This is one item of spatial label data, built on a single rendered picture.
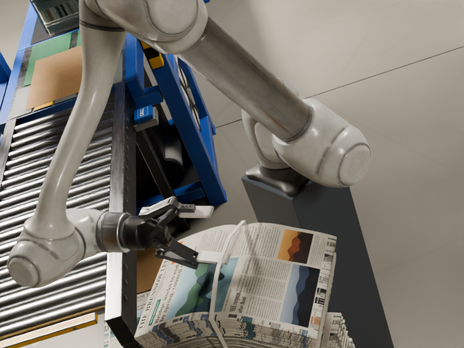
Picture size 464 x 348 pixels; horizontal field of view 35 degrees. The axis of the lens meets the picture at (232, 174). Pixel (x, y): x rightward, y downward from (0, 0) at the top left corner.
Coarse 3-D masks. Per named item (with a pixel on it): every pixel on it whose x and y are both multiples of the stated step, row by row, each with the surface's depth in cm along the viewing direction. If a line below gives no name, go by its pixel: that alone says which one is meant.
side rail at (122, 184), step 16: (128, 96) 309; (128, 112) 299; (128, 128) 290; (112, 144) 276; (128, 144) 281; (112, 160) 267; (128, 160) 273; (112, 176) 260; (128, 176) 265; (112, 192) 252; (128, 192) 258; (112, 208) 245; (128, 208) 251; (112, 256) 226; (128, 256) 232; (112, 272) 220; (128, 272) 226; (112, 288) 215; (128, 288) 220; (112, 304) 209; (128, 304) 215; (112, 320) 206; (128, 320) 210; (128, 336) 210
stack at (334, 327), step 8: (328, 312) 180; (328, 320) 178; (336, 320) 177; (344, 320) 181; (328, 328) 176; (336, 328) 175; (344, 328) 181; (328, 336) 174; (336, 336) 174; (344, 336) 179; (328, 344) 172; (336, 344) 174; (344, 344) 180; (352, 344) 186
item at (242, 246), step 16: (256, 224) 170; (224, 240) 170; (240, 240) 168; (256, 240) 167; (240, 256) 164; (208, 272) 164; (224, 272) 162; (240, 272) 160; (208, 288) 160; (224, 288) 158; (240, 288) 157; (208, 304) 156; (224, 304) 154; (192, 320) 154; (208, 320) 153; (224, 320) 152; (208, 336) 158; (224, 336) 156
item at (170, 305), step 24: (192, 240) 178; (216, 240) 171; (168, 264) 177; (168, 288) 169; (192, 288) 162; (144, 312) 169; (168, 312) 162; (192, 312) 156; (144, 336) 163; (168, 336) 161; (192, 336) 158
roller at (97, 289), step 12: (84, 288) 219; (96, 288) 217; (48, 300) 219; (60, 300) 218; (72, 300) 218; (84, 300) 218; (0, 312) 223; (12, 312) 220; (24, 312) 219; (36, 312) 219; (48, 312) 219; (0, 324) 220
